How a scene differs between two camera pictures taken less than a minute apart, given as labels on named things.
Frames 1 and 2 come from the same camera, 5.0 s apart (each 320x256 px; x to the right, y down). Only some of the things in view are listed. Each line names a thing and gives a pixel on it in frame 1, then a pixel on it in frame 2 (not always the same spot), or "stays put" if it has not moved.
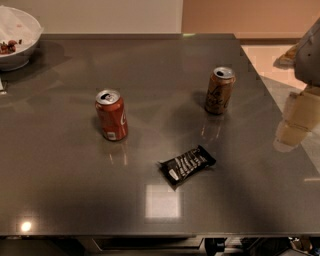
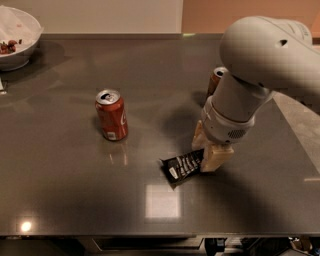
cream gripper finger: (289, 136) to (200, 139)
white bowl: (21, 27) stays put
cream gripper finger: (304, 109) to (215, 155)
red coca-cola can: (112, 114) stays put
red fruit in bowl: (8, 48) stays put
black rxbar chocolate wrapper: (181, 168) stays put
